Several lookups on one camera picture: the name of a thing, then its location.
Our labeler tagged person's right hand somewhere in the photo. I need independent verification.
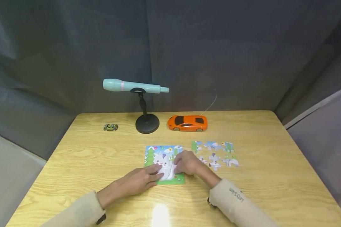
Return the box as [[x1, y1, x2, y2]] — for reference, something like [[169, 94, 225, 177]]
[[173, 150, 206, 176]]

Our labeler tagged person's left hand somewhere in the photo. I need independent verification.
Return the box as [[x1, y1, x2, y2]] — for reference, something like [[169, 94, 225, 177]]
[[117, 164, 165, 197]]

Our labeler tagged person's left forearm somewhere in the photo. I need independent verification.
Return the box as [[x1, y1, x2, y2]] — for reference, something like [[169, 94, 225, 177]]
[[40, 180, 126, 227]]

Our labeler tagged cat jigsaw puzzle board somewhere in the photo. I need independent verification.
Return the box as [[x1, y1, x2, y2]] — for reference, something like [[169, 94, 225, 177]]
[[144, 145, 186, 185]]

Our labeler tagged orange toy sports car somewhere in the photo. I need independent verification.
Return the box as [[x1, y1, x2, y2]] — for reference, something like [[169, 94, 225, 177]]
[[167, 94, 217, 133]]

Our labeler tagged black microphone stand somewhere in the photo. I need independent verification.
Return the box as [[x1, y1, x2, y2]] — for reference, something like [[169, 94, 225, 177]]
[[130, 88, 160, 134]]

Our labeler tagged teal toy microphone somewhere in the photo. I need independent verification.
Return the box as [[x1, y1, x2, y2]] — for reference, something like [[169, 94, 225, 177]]
[[103, 79, 170, 94]]

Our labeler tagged group of loose jigsaw pieces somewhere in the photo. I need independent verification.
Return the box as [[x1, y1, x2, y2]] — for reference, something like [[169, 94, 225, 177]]
[[191, 141, 240, 172]]

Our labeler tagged person's right forearm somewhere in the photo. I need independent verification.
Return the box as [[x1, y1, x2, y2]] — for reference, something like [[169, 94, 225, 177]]
[[197, 162, 279, 227]]

